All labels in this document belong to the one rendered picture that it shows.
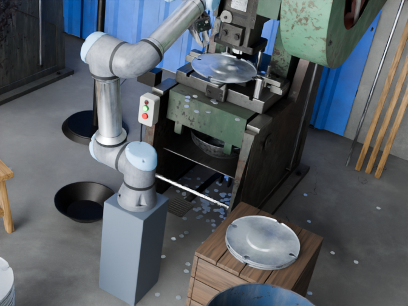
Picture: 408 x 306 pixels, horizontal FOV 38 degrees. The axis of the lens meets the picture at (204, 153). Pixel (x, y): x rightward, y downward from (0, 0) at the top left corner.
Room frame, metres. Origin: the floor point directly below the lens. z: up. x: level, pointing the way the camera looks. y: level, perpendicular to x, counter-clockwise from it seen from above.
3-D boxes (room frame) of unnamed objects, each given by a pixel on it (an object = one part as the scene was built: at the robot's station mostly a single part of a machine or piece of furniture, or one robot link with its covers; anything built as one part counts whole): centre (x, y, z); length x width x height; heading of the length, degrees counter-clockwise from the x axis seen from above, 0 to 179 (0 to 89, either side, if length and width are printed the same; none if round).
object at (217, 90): (2.39, -0.01, 0.72); 0.25 x 0.14 x 0.14; 156
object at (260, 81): (2.36, -0.19, 0.75); 0.03 x 0.03 x 0.10; 66
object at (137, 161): (1.83, 0.23, 0.62); 0.13 x 0.12 x 0.14; 62
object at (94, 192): (2.26, 0.52, 0.04); 0.30 x 0.30 x 0.07
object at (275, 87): (2.48, -0.23, 0.76); 0.17 x 0.06 x 0.10; 66
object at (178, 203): (2.42, -0.02, 0.14); 0.59 x 0.10 x 0.05; 156
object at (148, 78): (2.47, 0.30, 0.62); 0.10 x 0.06 x 0.20; 66
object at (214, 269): (1.81, -0.28, 0.18); 0.40 x 0.38 x 0.35; 156
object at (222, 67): (2.43, -0.03, 0.78); 0.29 x 0.29 x 0.01
